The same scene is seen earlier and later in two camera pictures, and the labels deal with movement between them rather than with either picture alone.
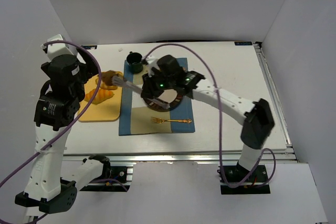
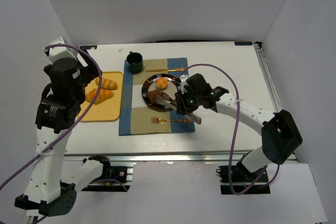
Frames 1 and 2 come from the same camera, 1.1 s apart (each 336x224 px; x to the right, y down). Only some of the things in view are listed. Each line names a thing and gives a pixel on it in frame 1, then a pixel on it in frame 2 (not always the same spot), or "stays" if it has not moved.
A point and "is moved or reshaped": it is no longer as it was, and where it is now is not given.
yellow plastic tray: [108, 110] stays
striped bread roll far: [103, 85] stays
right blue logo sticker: [243, 43] stays
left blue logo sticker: [90, 47] stays
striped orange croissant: [100, 95] stays
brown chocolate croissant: [107, 76] is moved or reshaped
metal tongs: [120, 81] → [193, 119]
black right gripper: [149, 89] → [180, 100]
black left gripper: [87, 67] stays
